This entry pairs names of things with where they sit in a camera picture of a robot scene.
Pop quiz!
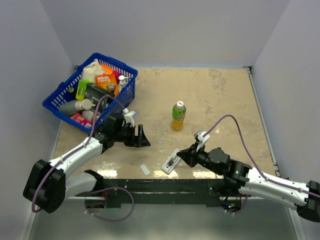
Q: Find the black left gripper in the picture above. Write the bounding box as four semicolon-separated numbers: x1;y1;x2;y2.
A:
113;123;150;148

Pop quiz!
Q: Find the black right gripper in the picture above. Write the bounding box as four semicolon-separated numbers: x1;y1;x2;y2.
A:
177;141;223;176

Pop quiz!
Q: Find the white remote control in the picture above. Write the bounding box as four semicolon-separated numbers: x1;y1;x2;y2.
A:
161;148;181;175

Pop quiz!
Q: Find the white battery compartment cover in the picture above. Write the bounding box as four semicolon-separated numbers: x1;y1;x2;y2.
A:
140;164;150;176

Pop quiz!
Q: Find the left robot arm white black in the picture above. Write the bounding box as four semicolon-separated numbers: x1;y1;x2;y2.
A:
22;109;151;213

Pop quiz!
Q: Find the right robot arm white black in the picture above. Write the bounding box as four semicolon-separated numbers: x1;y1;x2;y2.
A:
177;144;320;223

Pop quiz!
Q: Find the orange juice bottle green label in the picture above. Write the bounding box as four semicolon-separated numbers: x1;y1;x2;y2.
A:
171;100;187;132

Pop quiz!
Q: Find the blue plastic basket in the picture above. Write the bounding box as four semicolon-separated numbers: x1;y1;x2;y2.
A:
42;52;138;134

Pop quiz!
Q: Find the amber bottle white label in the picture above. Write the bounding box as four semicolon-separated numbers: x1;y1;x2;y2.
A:
82;110;100;124

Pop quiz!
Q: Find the black product box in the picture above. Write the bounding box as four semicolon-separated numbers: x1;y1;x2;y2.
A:
84;82;115;114

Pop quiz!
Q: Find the white pump bottle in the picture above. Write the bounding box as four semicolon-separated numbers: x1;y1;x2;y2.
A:
117;75;129;92

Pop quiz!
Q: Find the orange razor blade package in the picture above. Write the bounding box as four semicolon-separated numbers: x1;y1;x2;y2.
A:
95;73;119;97

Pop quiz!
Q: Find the pink product box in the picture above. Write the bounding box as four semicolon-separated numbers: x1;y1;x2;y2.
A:
70;113;92;128

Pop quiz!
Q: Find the grey bottle beige cap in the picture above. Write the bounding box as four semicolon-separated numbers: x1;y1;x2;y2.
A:
58;99;96;116

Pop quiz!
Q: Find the lime green box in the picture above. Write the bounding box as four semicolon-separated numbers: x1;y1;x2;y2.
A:
75;79;91;101

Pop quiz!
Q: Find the beige cloth bag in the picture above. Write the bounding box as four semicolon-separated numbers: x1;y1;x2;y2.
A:
81;58;106;84

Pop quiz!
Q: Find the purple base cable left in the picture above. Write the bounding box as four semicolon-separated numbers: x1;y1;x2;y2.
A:
84;187;136;223

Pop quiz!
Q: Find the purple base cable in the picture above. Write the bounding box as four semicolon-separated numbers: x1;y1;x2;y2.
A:
223;194;253;216
84;187;136;223

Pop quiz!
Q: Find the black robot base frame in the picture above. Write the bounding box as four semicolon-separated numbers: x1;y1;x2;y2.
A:
78;170;246;212

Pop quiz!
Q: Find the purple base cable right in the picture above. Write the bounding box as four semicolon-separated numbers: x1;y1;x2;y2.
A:
223;194;253;216

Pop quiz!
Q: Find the aluminium table edge rail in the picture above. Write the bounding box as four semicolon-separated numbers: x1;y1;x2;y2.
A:
243;66;281;177

